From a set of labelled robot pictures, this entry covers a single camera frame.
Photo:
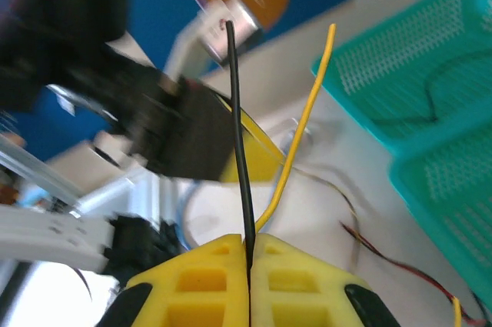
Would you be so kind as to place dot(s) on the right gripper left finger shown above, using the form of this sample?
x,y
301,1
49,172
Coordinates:
x,y
200,277

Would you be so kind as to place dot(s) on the clear plastic piece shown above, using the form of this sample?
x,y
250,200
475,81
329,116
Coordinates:
x,y
298,136

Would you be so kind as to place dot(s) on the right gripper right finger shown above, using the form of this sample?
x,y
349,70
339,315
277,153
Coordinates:
x,y
300,277

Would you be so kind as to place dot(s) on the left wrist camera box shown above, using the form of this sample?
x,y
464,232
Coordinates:
x,y
223,31

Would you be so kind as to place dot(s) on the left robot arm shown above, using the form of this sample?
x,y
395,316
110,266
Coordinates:
x,y
54,234

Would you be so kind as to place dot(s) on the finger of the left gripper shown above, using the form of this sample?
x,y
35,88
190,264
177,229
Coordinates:
x,y
257,157
253,125

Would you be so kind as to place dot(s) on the teal plastic basket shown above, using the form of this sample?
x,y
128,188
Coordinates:
x,y
453,196
403,54

